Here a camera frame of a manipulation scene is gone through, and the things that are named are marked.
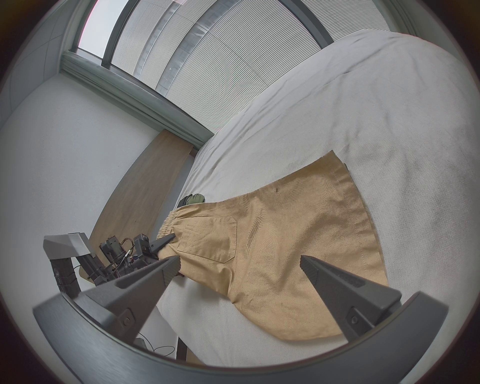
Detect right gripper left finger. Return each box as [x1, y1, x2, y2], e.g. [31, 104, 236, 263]
[77, 256, 181, 343]

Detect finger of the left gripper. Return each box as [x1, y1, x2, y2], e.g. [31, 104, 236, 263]
[152, 233, 176, 252]

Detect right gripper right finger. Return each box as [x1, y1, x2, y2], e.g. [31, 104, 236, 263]
[300, 255, 403, 343]

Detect tan shorts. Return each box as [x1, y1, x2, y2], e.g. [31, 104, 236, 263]
[157, 150, 389, 341]

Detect bed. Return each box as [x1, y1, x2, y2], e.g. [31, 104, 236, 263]
[88, 30, 480, 366]

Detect grey-green curtain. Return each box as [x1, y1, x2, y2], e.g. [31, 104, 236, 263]
[375, 0, 432, 36]
[60, 50, 215, 148]

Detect window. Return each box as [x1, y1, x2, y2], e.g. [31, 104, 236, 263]
[75, 0, 392, 137]

